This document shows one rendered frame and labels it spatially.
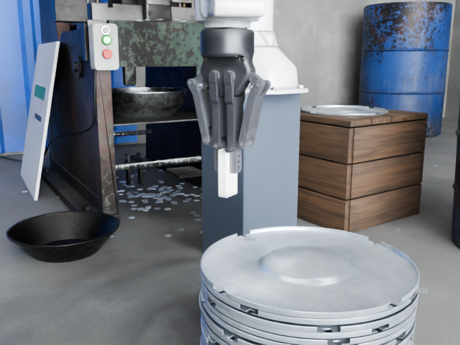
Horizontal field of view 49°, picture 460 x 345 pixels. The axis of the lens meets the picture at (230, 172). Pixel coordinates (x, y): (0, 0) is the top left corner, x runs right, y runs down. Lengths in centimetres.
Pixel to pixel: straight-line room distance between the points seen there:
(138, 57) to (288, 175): 71
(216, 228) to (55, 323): 45
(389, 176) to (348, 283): 106
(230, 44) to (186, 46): 112
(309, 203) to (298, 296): 107
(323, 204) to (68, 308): 84
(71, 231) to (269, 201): 64
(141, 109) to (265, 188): 75
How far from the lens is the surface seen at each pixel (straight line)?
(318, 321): 58
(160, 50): 176
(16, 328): 114
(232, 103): 70
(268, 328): 60
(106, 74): 163
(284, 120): 124
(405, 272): 72
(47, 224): 161
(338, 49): 404
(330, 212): 161
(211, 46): 69
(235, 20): 69
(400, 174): 174
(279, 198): 128
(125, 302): 118
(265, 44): 122
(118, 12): 181
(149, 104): 184
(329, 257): 73
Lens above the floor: 53
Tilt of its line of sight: 13 degrees down
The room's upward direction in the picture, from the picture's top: straight up
